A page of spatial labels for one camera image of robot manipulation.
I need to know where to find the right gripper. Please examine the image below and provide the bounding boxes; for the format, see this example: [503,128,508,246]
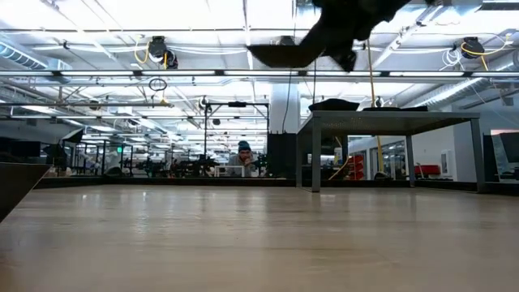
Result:
[298,0,380,73]

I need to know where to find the grey perforated metal shelf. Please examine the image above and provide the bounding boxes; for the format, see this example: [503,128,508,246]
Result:
[295,109,487,194]

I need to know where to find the red cabinet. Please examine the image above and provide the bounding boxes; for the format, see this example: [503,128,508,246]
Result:
[347,153,366,182]

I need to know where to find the person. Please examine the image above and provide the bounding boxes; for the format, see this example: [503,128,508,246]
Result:
[226,140,260,178]

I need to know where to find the red bench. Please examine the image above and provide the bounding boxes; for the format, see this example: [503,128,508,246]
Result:
[414,164,441,176]

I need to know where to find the black background robot arms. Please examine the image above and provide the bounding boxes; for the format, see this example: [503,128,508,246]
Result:
[137,156,216,178]

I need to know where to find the long ceiling light bar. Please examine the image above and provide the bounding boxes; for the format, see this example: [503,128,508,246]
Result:
[0,68,519,79]

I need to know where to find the dark display panel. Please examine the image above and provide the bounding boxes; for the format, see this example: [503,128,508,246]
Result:
[482,128,519,183]

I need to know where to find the black softbox lamp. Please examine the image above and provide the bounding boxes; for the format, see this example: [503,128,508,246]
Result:
[60,127,85,144]

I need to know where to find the dark monitors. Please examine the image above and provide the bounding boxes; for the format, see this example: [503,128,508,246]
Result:
[0,140,41,163]

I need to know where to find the yellow hanging cable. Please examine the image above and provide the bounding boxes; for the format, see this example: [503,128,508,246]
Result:
[366,38,384,179]

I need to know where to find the black gantry frame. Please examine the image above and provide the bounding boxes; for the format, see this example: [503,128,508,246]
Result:
[204,101,271,176]

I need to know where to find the silver ventilation duct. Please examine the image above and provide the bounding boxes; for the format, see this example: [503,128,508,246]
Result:
[0,40,72,72]
[405,60,519,113]

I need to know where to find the black aluminium table frame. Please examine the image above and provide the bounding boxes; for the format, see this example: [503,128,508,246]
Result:
[34,175,519,195]

